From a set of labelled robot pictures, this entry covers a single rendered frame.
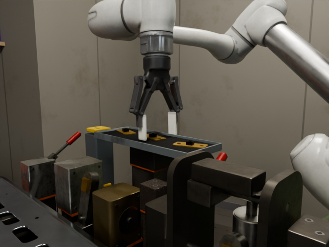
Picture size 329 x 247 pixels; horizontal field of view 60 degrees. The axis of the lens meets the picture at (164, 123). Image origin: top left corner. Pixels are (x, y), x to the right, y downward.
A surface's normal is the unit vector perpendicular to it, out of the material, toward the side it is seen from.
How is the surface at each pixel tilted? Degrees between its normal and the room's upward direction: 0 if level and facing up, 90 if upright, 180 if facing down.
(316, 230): 0
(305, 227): 0
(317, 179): 101
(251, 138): 90
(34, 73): 90
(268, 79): 90
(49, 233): 0
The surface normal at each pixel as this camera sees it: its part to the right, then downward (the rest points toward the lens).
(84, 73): 0.88, 0.07
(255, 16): -0.63, -0.13
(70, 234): 0.00, -0.99
